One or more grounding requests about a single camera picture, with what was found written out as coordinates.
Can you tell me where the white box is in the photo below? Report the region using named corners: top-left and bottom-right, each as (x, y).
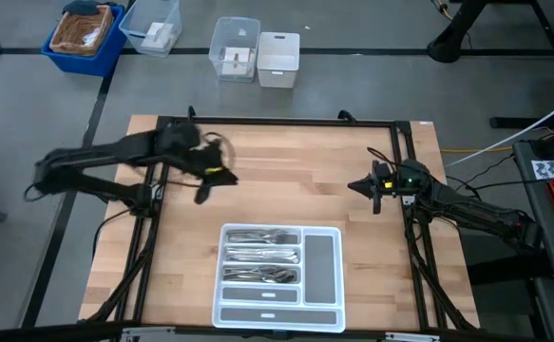
top-left (141, 22), bottom-right (176, 51)
top-left (220, 46), bottom-right (255, 77)

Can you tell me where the black crossbeam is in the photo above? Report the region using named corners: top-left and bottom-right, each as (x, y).
top-left (0, 320), bottom-right (554, 342)

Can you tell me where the large clear plastic bin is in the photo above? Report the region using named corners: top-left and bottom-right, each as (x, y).
top-left (118, 0), bottom-right (183, 59)

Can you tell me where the brown wicker basket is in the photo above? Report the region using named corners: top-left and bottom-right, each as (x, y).
top-left (48, 4), bottom-right (115, 58)

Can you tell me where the small silver teaspoon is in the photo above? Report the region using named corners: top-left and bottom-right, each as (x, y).
top-left (223, 265), bottom-right (277, 277)

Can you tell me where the white crumpled paper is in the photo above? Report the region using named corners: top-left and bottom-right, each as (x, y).
top-left (81, 27), bottom-right (103, 48)

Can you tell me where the silver fork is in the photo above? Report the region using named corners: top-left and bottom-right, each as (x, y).
top-left (227, 231), bottom-right (291, 240)
top-left (231, 235), bottom-right (290, 245)
top-left (227, 230), bottom-right (288, 238)
top-left (228, 231), bottom-right (292, 245)
top-left (228, 233), bottom-right (287, 243)
top-left (227, 229), bottom-right (291, 242)

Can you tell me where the tall clear plastic bin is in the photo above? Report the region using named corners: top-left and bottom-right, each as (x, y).
top-left (208, 16), bottom-right (261, 84)

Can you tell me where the black floor bar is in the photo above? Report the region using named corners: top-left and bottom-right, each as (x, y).
top-left (488, 116), bottom-right (554, 130)

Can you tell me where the black desk leg frame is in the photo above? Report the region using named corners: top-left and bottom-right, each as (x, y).
top-left (460, 234), bottom-right (554, 342)

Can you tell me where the white cutlery tray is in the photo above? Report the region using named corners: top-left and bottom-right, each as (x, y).
top-left (211, 223), bottom-right (347, 333)

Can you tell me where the white plastic bin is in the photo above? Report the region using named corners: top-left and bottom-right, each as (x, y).
top-left (256, 31), bottom-right (301, 90)

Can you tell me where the white cable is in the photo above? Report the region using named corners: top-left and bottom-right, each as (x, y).
top-left (442, 90), bottom-right (554, 168)

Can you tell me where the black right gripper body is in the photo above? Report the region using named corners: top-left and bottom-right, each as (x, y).
top-left (371, 160), bottom-right (404, 216)

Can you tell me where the black equipment stand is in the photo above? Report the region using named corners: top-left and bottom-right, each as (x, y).
top-left (426, 0), bottom-right (554, 94)

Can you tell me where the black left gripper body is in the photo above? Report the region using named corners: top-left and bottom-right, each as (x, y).
top-left (181, 136), bottom-right (228, 181)

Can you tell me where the silver spoon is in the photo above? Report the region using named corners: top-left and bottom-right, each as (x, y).
top-left (222, 270), bottom-right (282, 285)
top-left (223, 266), bottom-right (298, 282)
top-left (224, 268), bottom-right (287, 279)
top-left (226, 268), bottom-right (296, 284)

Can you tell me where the blue plastic bin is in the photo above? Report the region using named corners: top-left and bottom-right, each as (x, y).
top-left (40, 4), bottom-right (128, 78)

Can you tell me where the black object on basket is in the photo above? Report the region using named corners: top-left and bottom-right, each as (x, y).
top-left (61, 0), bottom-right (101, 16)

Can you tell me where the silver metal bracket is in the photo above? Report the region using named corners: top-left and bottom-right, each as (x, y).
top-left (121, 326), bottom-right (177, 342)
top-left (384, 332), bottom-right (442, 342)

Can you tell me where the black desk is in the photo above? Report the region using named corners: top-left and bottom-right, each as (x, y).
top-left (512, 127), bottom-right (554, 288)

